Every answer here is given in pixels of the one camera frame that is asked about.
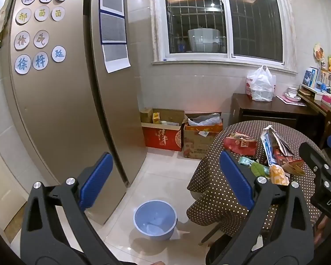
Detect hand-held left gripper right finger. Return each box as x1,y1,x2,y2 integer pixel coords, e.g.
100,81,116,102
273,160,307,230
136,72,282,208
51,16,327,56
219,150,315,265

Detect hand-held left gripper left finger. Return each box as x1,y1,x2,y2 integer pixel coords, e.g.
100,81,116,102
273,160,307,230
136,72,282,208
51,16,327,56
20,152,119,265

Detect brown cardboard scrap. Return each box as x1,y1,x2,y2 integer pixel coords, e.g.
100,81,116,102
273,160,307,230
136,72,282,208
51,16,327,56
281,160,307,176

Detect teal wrapper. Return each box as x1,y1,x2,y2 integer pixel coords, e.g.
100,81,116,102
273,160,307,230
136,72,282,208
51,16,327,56
239,157,259,167

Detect green wrapper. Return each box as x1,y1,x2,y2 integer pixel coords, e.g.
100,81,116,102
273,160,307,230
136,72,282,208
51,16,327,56
251,162,269,177

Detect grey paper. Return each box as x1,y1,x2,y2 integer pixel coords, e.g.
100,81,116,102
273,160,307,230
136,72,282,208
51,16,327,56
270,128,294,155

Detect torn red paper bag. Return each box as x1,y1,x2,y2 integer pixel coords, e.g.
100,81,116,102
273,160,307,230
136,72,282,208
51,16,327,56
223,132,258,156

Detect blue and white carton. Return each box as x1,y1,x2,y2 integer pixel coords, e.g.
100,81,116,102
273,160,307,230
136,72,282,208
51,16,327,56
261,125,279,166

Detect blue plastic bucket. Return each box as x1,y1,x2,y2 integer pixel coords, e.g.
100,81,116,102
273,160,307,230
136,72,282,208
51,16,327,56
134,201,178,240

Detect round table polka dot cloth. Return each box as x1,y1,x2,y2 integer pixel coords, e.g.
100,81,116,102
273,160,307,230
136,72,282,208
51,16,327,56
186,120,329,243

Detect dark wooden desk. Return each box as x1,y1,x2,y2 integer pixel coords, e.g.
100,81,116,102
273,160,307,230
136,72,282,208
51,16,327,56
296,88,331,133

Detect brown printed cardboard box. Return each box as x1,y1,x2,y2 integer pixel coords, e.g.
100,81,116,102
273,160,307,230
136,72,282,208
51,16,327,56
182,112,224,160

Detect pink paper sheet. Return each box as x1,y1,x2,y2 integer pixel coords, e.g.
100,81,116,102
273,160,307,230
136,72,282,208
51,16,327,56
276,95,307,107

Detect dark wooden cabinet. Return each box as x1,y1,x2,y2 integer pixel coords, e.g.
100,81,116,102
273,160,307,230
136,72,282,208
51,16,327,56
229,93,320,144

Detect white shelf with books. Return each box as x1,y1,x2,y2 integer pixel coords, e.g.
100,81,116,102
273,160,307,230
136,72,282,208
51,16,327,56
301,66,331,100

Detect stacked white bowls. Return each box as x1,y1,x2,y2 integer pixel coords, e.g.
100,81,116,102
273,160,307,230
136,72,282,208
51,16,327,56
285,86,299,100

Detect red cardboard box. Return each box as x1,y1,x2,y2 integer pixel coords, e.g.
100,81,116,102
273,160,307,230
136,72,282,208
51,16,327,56
140,108,185,152

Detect small brown cardboard box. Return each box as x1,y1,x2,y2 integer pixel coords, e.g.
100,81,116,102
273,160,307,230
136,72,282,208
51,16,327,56
141,108,153,124

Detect white plastic shopping bag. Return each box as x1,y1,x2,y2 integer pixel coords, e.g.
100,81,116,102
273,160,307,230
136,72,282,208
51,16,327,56
246,65,277,102

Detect gold double-door refrigerator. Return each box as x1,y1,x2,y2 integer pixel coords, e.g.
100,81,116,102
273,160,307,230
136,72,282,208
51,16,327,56
0,0,144,227

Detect round decorated hand fan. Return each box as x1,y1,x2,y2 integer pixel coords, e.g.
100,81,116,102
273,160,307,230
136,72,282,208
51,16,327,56
314,43,326,61

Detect white printed paper sheet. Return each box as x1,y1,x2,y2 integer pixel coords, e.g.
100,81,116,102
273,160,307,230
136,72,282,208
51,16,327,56
103,44,132,74

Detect white tub outside window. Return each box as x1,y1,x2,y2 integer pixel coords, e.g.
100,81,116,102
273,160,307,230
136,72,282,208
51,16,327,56
188,28,220,52

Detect blue-framed printed sheet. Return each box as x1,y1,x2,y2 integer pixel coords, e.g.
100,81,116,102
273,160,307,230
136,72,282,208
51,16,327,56
100,12,127,45

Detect hanging pale cloth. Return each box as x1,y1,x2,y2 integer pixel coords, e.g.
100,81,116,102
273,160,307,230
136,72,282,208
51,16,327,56
0,0,17,47

